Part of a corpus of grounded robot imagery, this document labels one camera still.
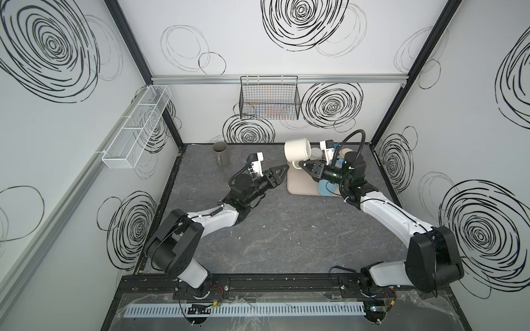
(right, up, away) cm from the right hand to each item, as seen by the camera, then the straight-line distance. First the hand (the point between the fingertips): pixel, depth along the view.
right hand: (297, 164), depth 75 cm
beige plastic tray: (+5, -9, +27) cm, 29 cm away
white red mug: (0, +5, -1) cm, 5 cm away
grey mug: (-35, +8, +30) cm, 47 cm away
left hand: (-3, -2, -1) cm, 3 cm away
